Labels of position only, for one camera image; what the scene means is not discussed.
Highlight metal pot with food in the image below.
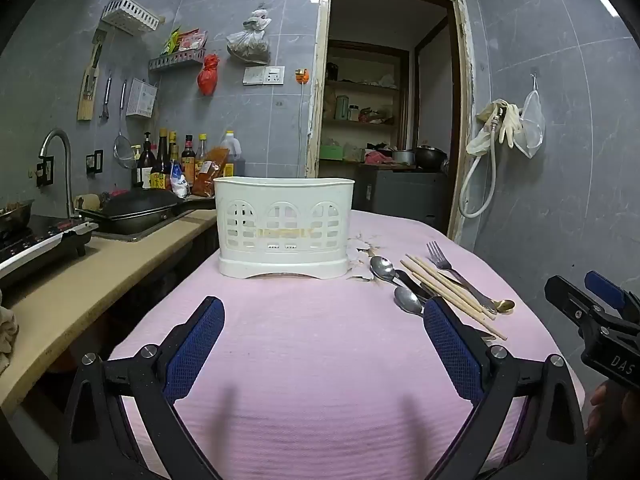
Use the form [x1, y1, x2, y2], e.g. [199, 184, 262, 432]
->
[0, 199, 36, 241]

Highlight pink floral tablecloth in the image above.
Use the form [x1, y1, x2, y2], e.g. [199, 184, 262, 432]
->
[107, 210, 586, 480]

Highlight black wok with lid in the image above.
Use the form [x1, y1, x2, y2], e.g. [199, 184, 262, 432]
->
[75, 191, 202, 236]

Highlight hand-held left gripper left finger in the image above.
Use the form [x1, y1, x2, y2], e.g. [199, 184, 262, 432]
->
[57, 296, 226, 480]

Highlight small gold spoon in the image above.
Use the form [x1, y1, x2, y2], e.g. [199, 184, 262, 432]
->
[465, 292, 516, 315]

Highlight black cap sauce bottle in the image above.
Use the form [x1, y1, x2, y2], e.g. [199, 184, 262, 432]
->
[134, 132, 157, 189]

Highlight wooden shelf unit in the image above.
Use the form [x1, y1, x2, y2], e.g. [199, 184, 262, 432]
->
[320, 40, 410, 162]

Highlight silver metal fork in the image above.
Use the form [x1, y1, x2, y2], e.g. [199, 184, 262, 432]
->
[426, 241, 496, 312]

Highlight wooden knife holder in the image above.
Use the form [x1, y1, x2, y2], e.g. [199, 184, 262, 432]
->
[76, 30, 108, 122]

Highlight large cooking oil jug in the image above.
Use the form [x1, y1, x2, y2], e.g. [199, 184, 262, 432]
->
[220, 131, 247, 177]

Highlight wooden door frame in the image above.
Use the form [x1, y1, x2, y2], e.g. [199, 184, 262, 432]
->
[305, 0, 476, 241]

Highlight silver metal spoon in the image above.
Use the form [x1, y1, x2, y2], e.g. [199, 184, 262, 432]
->
[393, 285, 497, 343]
[369, 255, 436, 303]

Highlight white mesh bag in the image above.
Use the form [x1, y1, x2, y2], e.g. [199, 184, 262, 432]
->
[517, 74, 547, 159]

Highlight red plastic bag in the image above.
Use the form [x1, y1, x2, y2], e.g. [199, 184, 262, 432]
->
[196, 54, 221, 96]

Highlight orange spice packet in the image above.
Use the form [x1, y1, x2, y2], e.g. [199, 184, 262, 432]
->
[192, 147, 232, 197]

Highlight grey wall shelf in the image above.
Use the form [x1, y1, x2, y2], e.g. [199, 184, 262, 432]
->
[148, 49, 207, 72]

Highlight white slotted wall basket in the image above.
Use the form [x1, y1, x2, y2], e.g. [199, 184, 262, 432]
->
[101, 0, 161, 37]

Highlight dark grey cabinet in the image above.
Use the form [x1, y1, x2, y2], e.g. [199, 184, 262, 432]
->
[357, 170, 451, 233]

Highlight red label sauce bottle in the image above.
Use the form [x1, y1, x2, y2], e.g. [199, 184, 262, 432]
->
[181, 134, 197, 181]

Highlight clear plastic bag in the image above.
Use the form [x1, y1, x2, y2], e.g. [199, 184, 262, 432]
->
[226, 9, 272, 65]

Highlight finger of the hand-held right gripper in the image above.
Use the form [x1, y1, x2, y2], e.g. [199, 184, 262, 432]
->
[544, 274, 640, 342]
[584, 270, 640, 322]

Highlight white shower hose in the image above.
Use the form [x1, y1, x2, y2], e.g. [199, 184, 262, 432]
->
[459, 114, 502, 219]

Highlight tall dark sauce bottle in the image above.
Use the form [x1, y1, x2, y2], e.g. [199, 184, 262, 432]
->
[151, 129, 172, 190]

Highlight white wall switch panel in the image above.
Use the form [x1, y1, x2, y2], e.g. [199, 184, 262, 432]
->
[243, 66, 285, 86]

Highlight white blue salt bag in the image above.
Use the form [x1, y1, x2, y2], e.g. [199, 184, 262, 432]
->
[171, 162, 194, 197]

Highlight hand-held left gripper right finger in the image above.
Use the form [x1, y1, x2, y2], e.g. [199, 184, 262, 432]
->
[422, 296, 588, 480]

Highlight induction cooker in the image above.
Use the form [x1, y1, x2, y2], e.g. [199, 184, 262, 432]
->
[0, 219, 100, 282]

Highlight person's right hand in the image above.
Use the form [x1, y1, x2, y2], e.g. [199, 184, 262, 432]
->
[584, 379, 640, 443]

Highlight white plastic utensil basket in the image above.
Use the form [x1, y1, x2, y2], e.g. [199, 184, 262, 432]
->
[213, 176, 356, 281]

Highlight metal mesh strainer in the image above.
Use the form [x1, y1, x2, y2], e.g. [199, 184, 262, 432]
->
[114, 80, 139, 169]

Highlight small white hanging basket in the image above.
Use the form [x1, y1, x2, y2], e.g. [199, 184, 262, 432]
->
[126, 78, 158, 119]

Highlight beige kitchen counter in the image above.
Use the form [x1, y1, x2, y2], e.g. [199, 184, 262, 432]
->
[0, 207, 219, 417]

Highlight metal kitchen faucet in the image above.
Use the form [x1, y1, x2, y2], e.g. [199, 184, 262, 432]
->
[39, 129, 77, 219]

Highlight wooden chopstick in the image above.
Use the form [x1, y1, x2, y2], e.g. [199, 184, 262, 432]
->
[400, 260, 507, 341]
[406, 254, 499, 314]
[402, 265, 487, 324]
[411, 259, 493, 317]

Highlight seasoning packets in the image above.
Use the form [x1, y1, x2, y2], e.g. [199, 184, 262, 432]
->
[161, 26, 209, 54]

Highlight beige rag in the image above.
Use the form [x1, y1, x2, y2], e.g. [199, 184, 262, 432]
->
[0, 305, 20, 376]

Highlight black cooking pot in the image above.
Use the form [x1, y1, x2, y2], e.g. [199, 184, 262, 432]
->
[415, 145, 449, 171]

